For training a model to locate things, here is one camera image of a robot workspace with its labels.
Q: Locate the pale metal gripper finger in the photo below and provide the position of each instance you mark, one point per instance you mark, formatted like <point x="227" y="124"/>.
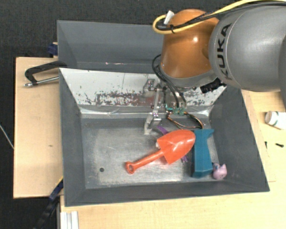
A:
<point x="157" y="122"/>
<point x="148" y="127"/>

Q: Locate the orange toy shovel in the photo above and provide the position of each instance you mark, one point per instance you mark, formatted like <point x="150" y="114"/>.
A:
<point x="176" y="144"/>

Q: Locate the grey metal bin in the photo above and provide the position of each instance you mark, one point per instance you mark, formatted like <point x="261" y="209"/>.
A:
<point x="124" y="156"/>

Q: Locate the teal flat block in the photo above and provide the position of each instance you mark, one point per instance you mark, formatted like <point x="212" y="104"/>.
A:
<point x="201" y="154"/>

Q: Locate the purple toy duck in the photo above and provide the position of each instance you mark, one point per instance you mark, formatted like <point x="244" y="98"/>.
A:
<point x="219" y="172"/>

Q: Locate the white paper cup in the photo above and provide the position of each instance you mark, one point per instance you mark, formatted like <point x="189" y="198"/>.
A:
<point x="276" y="120"/>

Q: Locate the small black screw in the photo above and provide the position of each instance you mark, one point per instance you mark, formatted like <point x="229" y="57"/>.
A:
<point x="280" y="145"/>

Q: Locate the black cylinder on white bracket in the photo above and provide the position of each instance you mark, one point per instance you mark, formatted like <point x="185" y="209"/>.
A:
<point x="211" y="86"/>

